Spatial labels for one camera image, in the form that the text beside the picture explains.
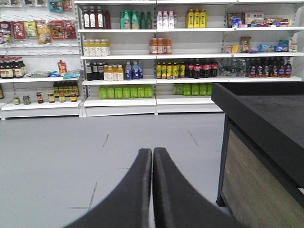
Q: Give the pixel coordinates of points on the yellow label sauce jar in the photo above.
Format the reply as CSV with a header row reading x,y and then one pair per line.
x,y
51,97

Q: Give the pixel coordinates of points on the green drink bottle row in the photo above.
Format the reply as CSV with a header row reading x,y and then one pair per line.
x,y
126,91

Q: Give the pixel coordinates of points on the green lid sauce jar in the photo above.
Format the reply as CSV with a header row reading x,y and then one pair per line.
x,y
16,100

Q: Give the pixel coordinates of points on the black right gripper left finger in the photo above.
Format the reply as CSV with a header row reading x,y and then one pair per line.
x,y
127,205

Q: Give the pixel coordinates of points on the dark pickle jar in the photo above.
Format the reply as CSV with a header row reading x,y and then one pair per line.
x,y
26,100

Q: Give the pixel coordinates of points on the black wooden produce stand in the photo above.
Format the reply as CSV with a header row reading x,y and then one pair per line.
x,y
261,177

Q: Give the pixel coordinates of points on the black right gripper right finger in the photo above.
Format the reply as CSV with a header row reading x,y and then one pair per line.
x,y
176,202

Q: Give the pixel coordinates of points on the red lid sauce jar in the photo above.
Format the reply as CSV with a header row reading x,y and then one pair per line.
x,y
40,99

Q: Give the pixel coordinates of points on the white supermarket shelf unit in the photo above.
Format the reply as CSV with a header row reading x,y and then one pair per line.
x,y
128,45

